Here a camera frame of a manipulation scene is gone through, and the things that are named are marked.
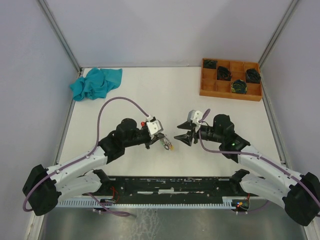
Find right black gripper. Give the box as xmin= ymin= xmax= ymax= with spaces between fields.
xmin=173 ymin=120 xmax=224 ymax=147

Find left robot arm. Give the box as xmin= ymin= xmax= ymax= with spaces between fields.
xmin=22 ymin=118 xmax=164 ymax=216

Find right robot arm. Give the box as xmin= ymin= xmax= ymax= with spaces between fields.
xmin=175 ymin=110 xmax=320 ymax=226

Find wooden compartment tray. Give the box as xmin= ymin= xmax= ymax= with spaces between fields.
xmin=199 ymin=58 xmax=263 ymax=102

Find dark rolled sock blue-yellow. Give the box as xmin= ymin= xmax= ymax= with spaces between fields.
xmin=231 ymin=79 xmax=248 ymax=94

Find dark rolled sock top-left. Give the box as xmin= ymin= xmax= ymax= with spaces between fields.
xmin=203 ymin=58 xmax=218 ymax=70

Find teal cloth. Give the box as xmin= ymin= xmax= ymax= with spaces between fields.
xmin=69 ymin=67 xmax=123 ymax=102

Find dark rolled sock right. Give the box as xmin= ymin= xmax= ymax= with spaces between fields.
xmin=245 ymin=68 xmax=261 ymax=84

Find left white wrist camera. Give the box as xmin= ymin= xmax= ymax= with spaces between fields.
xmin=146 ymin=115 xmax=164 ymax=138

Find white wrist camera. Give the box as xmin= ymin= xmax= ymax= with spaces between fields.
xmin=146 ymin=115 xmax=164 ymax=138
xmin=187 ymin=110 xmax=204 ymax=132

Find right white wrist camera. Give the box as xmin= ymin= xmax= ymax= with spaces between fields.
xmin=187 ymin=110 xmax=204 ymax=132

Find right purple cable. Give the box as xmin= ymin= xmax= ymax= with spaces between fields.
xmin=197 ymin=108 xmax=320 ymax=217

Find purple cable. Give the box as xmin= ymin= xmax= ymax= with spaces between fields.
xmin=22 ymin=96 xmax=153 ymax=218
xmin=197 ymin=108 xmax=320 ymax=217

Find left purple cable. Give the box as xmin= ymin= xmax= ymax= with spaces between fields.
xmin=22 ymin=96 xmax=153 ymax=218

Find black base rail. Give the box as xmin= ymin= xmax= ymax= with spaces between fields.
xmin=90 ymin=175 xmax=256 ymax=204

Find white cable duct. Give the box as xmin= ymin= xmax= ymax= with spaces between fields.
xmin=56 ymin=197 xmax=236 ymax=210

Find right aluminium corner post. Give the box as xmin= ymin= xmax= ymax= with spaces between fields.
xmin=258 ymin=0 xmax=301 ymax=68

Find aluminium corner post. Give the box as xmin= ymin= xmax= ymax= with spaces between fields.
xmin=258 ymin=0 xmax=301 ymax=68
xmin=36 ymin=0 xmax=82 ymax=74

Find left aluminium corner post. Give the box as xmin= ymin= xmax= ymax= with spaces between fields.
xmin=36 ymin=0 xmax=82 ymax=74

